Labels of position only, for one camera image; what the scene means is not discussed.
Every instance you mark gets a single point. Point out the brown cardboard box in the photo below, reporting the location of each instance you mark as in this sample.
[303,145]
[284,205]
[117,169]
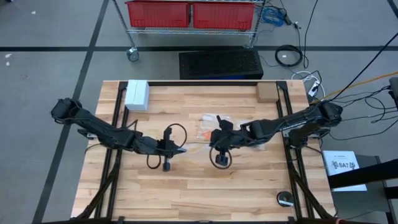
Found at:
[267,92]

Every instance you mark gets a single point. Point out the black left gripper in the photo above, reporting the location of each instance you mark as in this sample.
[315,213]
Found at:
[166,165]

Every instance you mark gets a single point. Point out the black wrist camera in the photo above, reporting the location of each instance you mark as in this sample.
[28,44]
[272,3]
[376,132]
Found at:
[231,138]
[166,147]

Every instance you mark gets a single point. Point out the white printed booklet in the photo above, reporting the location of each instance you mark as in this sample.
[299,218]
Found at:
[339,158]

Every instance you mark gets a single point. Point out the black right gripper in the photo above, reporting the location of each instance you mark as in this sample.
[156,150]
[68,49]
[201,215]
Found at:
[222,158]

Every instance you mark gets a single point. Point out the red plastic bin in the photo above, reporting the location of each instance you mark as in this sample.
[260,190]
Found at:
[224,15]
[158,14]

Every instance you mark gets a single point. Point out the black perforated floor mat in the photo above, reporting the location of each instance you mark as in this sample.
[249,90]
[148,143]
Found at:
[220,63]

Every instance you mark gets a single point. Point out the gray plastic object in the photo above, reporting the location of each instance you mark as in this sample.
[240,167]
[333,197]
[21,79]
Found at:
[394,88]

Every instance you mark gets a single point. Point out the white power strip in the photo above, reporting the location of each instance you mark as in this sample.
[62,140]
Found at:
[314,88]

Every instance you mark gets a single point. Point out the gray side table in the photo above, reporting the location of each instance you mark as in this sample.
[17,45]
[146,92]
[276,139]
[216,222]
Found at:
[357,205]

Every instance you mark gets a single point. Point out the black aluminium table frame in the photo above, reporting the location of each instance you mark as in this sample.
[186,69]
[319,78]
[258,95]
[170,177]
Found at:
[202,83]

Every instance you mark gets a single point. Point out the black metal beam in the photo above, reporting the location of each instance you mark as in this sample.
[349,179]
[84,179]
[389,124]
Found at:
[367,174]

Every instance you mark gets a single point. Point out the white rectangular box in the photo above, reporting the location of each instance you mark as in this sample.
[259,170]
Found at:
[136,93]

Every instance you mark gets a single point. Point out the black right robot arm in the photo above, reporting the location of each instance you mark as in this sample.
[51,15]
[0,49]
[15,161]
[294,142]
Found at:
[295,121]

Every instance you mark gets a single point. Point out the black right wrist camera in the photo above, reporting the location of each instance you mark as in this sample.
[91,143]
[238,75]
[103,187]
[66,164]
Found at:
[231,138]

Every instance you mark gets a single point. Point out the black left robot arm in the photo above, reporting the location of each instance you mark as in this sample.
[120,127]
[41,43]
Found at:
[99,127]

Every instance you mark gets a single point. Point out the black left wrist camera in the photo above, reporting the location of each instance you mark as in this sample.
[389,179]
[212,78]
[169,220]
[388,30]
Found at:
[166,147]

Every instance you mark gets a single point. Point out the orange rubber band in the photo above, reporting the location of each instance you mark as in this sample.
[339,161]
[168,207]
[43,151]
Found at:
[207,134]
[204,136]

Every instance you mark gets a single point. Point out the small round spool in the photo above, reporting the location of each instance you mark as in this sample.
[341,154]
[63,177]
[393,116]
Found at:
[285,197]

